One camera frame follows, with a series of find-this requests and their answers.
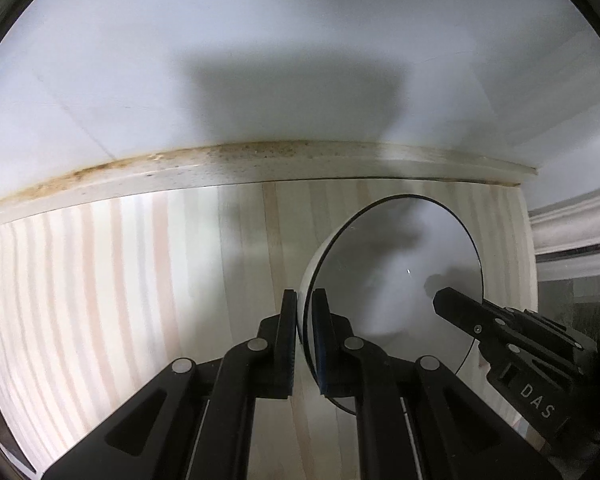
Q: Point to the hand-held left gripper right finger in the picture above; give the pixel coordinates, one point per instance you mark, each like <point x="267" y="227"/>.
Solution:
<point x="322" y="340"/>

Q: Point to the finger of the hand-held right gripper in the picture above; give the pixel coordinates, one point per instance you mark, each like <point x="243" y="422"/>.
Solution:
<point x="460" y="307"/>

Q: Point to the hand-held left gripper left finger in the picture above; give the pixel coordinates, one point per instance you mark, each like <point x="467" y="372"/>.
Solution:
<point x="287" y="320"/>

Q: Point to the white bowl dark rim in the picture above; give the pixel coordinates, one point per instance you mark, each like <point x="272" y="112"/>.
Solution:
<point x="380" y="260"/>

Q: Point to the glass sliding door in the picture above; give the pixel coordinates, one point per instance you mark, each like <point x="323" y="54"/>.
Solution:
<point x="570" y="230"/>

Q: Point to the beige counter backsplash ledge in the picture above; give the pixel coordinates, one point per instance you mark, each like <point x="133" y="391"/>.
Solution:
<point x="280" y="165"/>

